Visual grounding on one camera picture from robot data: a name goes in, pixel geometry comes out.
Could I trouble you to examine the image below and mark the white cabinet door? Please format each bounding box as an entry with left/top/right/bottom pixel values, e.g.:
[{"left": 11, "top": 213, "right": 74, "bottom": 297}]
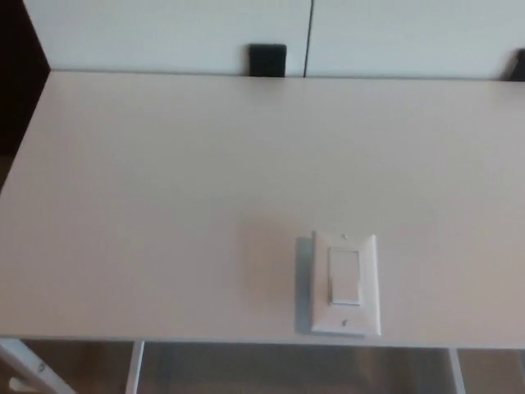
[
  {"left": 22, "top": 0, "right": 312, "bottom": 78},
  {"left": 305, "top": 0, "right": 525, "bottom": 80}
]

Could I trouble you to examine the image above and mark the white light switch wall plate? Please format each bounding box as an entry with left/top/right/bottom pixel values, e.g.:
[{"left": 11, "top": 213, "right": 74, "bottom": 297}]
[{"left": 310, "top": 230, "right": 382, "bottom": 336}]

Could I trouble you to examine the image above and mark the white rocker switch button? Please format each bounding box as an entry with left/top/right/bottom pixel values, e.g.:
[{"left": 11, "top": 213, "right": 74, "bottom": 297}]
[{"left": 327, "top": 246, "right": 363, "bottom": 307}]

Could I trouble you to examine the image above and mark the black wall outlet centre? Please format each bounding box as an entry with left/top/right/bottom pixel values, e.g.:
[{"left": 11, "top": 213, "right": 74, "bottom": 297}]
[{"left": 248, "top": 42, "right": 287, "bottom": 78}]

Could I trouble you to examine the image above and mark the white left table leg frame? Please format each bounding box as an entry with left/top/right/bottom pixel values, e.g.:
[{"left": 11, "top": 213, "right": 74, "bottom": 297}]
[{"left": 0, "top": 338, "right": 146, "bottom": 394}]

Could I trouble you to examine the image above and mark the white table leg frame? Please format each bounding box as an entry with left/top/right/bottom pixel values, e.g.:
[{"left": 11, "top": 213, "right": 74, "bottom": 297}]
[
  {"left": 0, "top": 338, "right": 146, "bottom": 394},
  {"left": 447, "top": 347, "right": 468, "bottom": 394}
]

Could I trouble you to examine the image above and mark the white right table leg frame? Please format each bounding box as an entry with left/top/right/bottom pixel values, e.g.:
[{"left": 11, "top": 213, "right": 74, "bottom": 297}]
[{"left": 447, "top": 347, "right": 468, "bottom": 394}]

